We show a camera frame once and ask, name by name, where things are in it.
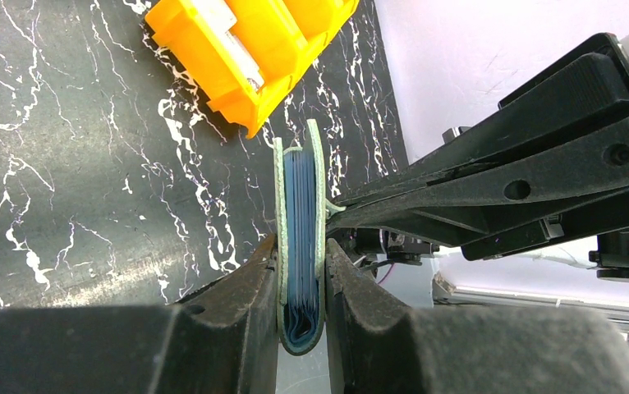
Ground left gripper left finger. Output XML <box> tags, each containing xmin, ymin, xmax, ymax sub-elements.
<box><xmin>0</xmin><ymin>236</ymin><xmax>278</xmax><ymax>393</ymax></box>

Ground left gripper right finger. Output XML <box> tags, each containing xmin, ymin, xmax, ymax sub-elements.
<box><xmin>324</xmin><ymin>239</ymin><xmax>629</xmax><ymax>393</ymax></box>

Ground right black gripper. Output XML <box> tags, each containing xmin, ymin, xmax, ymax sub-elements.
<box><xmin>329</xmin><ymin>33</ymin><xmax>629</xmax><ymax>282</ymax></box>

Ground green card holder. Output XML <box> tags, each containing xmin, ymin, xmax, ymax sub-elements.
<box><xmin>273</xmin><ymin>119</ymin><xmax>344</xmax><ymax>356</ymax></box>

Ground orange divided bin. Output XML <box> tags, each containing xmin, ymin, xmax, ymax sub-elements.
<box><xmin>145</xmin><ymin>0</ymin><xmax>358</xmax><ymax>138</ymax></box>

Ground white cards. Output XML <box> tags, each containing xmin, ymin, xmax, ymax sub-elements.
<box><xmin>191</xmin><ymin>0</ymin><xmax>264</xmax><ymax>92</ymax></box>

